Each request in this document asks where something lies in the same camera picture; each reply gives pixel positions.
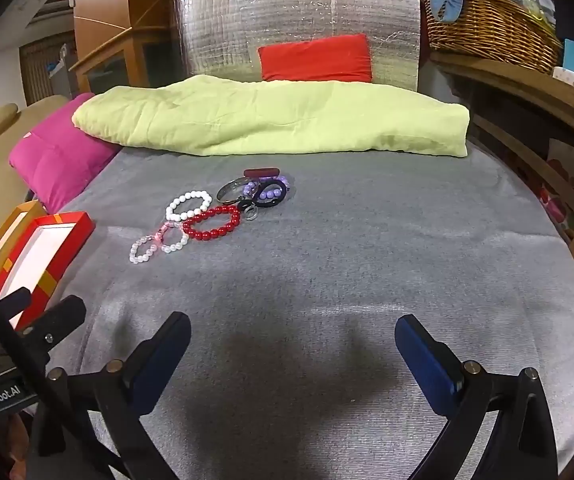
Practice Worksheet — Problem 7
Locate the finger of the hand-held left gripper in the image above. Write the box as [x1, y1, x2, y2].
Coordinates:
[0, 287, 33, 328]
[17, 295, 88, 361]

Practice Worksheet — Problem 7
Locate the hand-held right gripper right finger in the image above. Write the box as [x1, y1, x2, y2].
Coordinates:
[394, 314, 560, 480]

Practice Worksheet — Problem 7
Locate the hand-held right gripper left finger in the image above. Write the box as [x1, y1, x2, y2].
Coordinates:
[30, 311, 192, 480]

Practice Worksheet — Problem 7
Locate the red cardboard box tray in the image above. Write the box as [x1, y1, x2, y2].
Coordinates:
[0, 211, 96, 331]

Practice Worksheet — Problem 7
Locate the pink clear bead bracelet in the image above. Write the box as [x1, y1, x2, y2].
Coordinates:
[156, 221, 189, 254]
[128, 234, 161, 264]

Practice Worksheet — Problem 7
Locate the red bead bracelet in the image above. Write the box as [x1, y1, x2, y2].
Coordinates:
[182, 205, 242, 242]

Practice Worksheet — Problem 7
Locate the white bead bracelet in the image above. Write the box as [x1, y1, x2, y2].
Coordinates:
[165, 189, 209, 222]

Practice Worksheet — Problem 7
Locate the silver metal bangle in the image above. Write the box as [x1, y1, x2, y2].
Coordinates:
[216, 176, 258, 204]

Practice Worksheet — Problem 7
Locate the black ring bracelet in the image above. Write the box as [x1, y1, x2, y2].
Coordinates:
[237, 180, 289, 211]

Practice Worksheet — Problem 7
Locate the purple bead bracelet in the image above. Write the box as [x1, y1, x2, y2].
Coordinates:
[242, 178, 290, 201]

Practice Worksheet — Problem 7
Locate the orange cardboard box lid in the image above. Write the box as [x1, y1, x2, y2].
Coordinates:
[0, 200, 44, 311]

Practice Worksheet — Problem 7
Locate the grey bed cover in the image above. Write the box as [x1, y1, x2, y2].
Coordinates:
[32, 145, 574, 480]

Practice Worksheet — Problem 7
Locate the magenta pillow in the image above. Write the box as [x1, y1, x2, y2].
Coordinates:
[8, 92, 120, 215]

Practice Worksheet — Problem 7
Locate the brown wicker chest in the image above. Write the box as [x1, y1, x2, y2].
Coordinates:
[20, 32, 80, 106]

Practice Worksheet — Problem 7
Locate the yellow-green pillow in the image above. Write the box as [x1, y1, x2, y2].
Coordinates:
[71, 76, 470, 160]

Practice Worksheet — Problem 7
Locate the wooden shelf unit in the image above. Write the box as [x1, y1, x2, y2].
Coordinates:
[429, 52, 574, 276]

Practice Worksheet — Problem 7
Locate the wooden cabinet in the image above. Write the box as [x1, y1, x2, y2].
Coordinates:
[70, 0, 188, 96]

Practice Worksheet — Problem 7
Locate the red cushion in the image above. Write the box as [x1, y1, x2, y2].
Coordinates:
[258, 34, 373, 83]

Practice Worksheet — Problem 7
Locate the wicker basket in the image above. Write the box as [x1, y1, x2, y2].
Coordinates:
[419, 0, 562, 75]

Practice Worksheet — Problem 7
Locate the silver foil insulation mat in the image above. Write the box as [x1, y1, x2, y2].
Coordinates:
[169, 0, 422, 93]

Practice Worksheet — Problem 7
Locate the black cable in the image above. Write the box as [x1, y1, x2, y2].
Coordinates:
[0, 252, 68, 441]

